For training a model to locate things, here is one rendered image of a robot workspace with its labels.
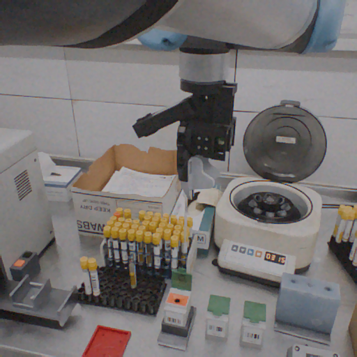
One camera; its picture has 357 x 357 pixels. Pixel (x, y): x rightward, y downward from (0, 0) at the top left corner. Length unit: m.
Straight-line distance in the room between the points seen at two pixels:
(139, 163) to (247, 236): 0.46
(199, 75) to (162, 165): 0.61
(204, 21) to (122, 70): 0.96
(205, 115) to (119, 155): 0.61
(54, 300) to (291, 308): 0.45
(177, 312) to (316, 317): 0.26
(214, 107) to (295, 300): 0.38
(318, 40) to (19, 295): 0.67
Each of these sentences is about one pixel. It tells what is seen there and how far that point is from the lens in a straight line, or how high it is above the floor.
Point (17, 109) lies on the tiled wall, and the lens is 1.35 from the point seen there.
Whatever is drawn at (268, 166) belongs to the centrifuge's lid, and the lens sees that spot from 1.06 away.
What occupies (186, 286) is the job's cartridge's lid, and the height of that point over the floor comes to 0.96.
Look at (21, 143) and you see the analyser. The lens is 0.83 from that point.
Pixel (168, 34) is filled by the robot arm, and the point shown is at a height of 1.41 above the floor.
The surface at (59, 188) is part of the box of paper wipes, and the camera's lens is 1.12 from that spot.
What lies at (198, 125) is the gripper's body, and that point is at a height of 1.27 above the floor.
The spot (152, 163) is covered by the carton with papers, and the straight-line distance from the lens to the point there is 1.11.
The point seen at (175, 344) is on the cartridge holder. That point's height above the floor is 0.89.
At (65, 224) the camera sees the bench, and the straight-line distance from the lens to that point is 1.04.
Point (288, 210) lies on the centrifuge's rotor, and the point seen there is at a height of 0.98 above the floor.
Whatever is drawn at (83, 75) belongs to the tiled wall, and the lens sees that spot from 1.18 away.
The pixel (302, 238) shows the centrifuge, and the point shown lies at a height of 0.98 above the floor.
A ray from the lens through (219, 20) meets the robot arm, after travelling 0.18.
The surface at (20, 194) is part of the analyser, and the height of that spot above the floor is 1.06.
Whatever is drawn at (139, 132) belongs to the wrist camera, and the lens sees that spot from 0.59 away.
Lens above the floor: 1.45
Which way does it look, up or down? 28 degrees down
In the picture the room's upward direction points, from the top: straight up
